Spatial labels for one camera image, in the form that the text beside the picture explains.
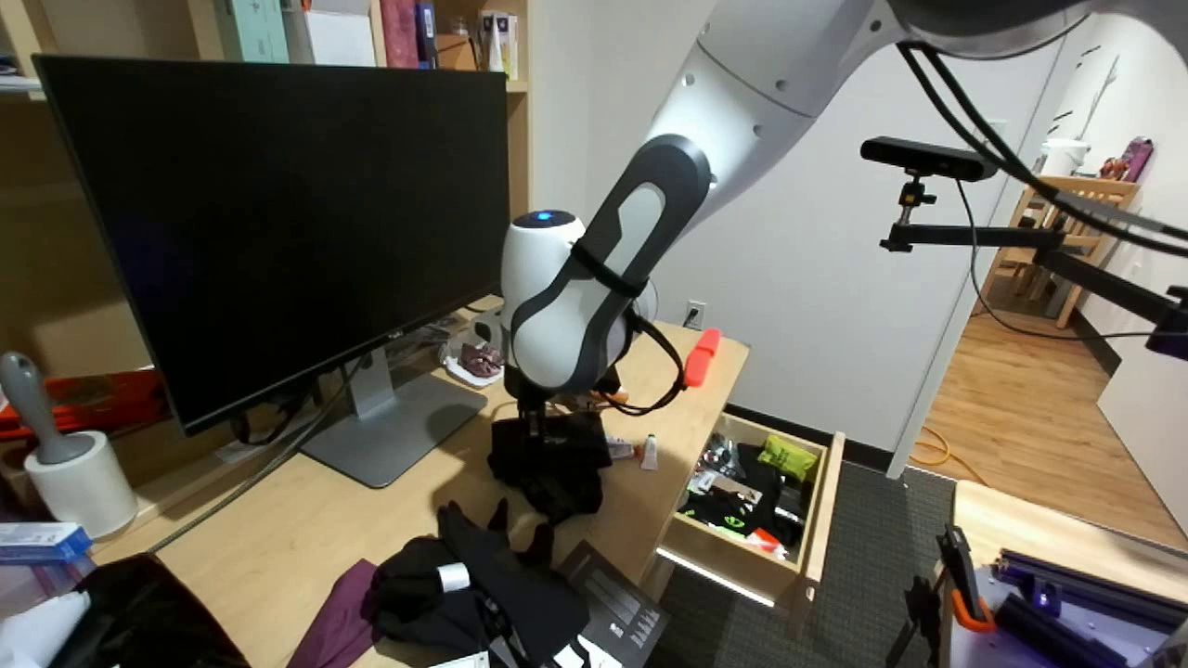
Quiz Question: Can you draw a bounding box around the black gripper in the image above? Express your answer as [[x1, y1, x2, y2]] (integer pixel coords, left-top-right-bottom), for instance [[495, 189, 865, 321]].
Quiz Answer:
[[504, 377, 597, 429]]

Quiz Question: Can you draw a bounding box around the black RooSport purse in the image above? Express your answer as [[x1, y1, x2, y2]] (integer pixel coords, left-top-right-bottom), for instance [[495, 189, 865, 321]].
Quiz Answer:
[[486, 411, 616, 524]]

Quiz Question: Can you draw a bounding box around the wooden drawer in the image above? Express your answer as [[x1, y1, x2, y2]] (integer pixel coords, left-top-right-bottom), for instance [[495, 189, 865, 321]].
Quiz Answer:
[[655, 411, 853, 611]]

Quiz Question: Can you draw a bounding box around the orange plastic block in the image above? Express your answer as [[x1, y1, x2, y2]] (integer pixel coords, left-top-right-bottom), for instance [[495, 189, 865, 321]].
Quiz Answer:
[[678, 321, 728, 388]]

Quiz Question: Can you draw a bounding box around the black glove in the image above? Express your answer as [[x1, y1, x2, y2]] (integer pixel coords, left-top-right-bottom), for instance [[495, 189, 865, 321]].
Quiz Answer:
[[433, 498, 597, 659]]

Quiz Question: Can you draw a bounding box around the black white packet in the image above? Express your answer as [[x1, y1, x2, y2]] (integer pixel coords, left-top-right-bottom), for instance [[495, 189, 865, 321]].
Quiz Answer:
[[682, 463, 772, 531]]

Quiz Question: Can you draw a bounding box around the black box white print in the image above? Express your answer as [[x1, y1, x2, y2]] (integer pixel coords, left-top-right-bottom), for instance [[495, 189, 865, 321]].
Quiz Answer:
[[555, 542, 677, 668]]

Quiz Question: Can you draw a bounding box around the black rolled cloth white label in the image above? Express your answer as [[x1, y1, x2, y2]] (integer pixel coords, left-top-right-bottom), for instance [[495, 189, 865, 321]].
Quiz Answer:
[[368, 534, 486, 658]]

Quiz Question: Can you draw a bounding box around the green pouch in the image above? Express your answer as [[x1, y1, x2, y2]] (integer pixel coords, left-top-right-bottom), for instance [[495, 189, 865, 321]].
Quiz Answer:
[[753, 429, 823, 485]]

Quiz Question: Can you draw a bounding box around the purple cloth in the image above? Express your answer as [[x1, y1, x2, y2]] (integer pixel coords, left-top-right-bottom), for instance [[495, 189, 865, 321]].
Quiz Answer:
[[287, 555, 391, 668]]

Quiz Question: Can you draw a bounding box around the black computer monitor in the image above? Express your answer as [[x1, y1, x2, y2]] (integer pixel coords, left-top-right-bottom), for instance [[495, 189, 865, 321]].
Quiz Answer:
[[35, 53, 512, 493]]

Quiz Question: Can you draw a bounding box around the dark grey cabinet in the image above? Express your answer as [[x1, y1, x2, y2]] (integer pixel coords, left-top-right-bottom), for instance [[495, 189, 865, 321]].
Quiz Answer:
[[647, 460, 959, 668]]

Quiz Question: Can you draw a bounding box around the blue book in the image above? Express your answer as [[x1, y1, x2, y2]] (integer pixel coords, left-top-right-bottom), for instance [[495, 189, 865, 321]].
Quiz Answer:
[[415, 0, 442, 70]]

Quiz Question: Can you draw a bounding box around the red book on shelf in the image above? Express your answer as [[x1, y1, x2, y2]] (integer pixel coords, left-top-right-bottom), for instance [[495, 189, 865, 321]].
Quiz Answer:
[[380, 0, 425, 75]]

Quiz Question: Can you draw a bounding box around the grey white box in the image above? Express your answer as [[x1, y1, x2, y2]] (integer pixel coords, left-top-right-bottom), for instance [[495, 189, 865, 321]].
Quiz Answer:
[[302, 0, 384, 70]]

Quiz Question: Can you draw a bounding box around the black garment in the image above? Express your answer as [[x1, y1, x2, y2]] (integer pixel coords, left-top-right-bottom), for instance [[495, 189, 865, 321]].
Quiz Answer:
[[46, 548, 251, 668]]

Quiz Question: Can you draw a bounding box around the red box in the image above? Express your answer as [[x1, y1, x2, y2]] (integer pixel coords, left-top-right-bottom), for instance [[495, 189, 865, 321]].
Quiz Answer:
[[0, 369, 172, 444]]

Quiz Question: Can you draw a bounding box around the white lint roller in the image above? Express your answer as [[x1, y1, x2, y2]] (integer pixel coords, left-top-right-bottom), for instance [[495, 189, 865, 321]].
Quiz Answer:
[[0, 349, 142, 542]]

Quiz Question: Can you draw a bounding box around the teal book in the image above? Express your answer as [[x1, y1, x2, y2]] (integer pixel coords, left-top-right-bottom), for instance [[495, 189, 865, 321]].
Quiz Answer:
[[220, 0, 292, 68]]

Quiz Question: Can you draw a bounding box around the clear container blue lid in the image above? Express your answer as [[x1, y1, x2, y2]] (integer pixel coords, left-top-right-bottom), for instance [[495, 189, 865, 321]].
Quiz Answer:
[[0, 518, 97, 625]]

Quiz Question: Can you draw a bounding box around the wooden chair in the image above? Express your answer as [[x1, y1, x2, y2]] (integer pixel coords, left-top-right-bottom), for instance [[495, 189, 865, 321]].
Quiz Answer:
[[984, 166, 1144, 335]]

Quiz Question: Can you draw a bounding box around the purple case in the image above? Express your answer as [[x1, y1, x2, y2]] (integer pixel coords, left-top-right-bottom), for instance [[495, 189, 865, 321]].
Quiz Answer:
[[984, 545, 1188, 668]]

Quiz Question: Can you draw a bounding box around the white cabinet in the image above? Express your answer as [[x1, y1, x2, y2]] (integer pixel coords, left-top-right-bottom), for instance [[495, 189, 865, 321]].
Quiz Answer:
[[1092, 335, 1188, 500]]

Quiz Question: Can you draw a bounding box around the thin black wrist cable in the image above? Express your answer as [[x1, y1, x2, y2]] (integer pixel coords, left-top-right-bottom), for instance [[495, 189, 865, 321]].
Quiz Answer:
[[573, 239, 692, 419]]

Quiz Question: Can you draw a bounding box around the black monitor cable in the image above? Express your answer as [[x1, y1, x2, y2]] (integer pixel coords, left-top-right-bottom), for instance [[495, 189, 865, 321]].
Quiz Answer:
[[229, 352, 363, 451]]

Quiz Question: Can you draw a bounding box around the black stereo camera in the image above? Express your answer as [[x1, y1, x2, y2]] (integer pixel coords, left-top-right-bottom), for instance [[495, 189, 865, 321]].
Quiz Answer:
[[856, 135, 1007, 189]]

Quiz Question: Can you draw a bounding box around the orange handled tool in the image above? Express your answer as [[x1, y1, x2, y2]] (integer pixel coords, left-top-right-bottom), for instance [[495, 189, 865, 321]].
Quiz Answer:
[[933, 524, 1001, 641]]

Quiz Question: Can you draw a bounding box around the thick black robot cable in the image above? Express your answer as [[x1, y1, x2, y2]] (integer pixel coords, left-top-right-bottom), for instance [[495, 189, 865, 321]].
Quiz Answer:
[[895, 37, 1188, 267]]

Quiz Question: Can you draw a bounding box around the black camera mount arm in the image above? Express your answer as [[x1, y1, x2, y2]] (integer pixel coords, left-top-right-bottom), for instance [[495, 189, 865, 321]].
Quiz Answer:
[[878, 173, 1188, 362]]

